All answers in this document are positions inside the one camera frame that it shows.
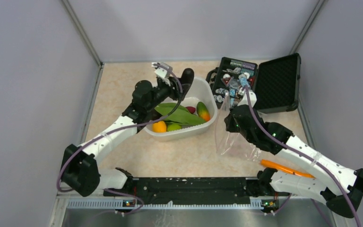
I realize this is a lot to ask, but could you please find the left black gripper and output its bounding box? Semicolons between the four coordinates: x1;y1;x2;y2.
146;76;190;112

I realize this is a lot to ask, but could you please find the clear zip top bag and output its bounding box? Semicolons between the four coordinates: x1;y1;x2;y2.
215;92;261;162

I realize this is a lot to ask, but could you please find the green toy leaf vegetable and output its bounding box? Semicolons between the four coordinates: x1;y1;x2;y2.
155;103;207;126

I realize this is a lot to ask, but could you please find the purple toy eggplant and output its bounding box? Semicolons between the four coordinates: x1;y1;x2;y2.
180;68;195;96

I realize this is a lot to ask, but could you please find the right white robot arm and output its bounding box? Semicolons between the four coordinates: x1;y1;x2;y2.
224;105;363;218

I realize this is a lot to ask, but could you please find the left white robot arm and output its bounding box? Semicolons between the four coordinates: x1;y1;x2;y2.
56;75;194;197

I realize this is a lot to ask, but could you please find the orange toy bell pepper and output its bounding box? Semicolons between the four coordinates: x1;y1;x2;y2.
152;121;167;133

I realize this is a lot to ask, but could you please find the green toy lime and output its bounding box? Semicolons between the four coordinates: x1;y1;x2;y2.
167;123;182;132

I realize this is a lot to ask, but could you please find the green orange toy mango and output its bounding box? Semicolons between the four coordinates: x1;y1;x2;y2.
196;102;211;122

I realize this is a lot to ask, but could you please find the red toy fruit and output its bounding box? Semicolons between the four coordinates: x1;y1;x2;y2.
186;106;196;114

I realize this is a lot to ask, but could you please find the black poker chip case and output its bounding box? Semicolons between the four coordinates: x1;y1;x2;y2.
206;53;301;114

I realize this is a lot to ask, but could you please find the orange marker pen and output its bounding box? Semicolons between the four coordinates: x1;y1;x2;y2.
260;159;314;178

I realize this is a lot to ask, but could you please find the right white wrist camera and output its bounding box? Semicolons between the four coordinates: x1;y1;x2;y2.
237;89;257;108

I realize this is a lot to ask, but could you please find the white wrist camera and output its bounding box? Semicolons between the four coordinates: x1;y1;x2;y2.
237;89;257;108
151;62;173;86

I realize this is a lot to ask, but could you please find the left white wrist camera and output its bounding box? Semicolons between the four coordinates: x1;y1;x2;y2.
151;62;173;86

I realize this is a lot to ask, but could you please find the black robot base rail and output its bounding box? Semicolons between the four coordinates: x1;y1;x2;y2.
103;177;276;206

